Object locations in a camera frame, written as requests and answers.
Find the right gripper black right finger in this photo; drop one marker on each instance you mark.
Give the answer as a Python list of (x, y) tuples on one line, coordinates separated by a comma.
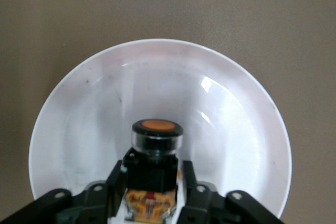
[(207, 205)]

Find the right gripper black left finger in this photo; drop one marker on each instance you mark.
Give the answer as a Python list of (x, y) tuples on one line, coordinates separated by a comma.
[(94, 203)]

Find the pink round plate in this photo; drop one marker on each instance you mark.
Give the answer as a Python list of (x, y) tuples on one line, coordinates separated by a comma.
[(105, 116)]

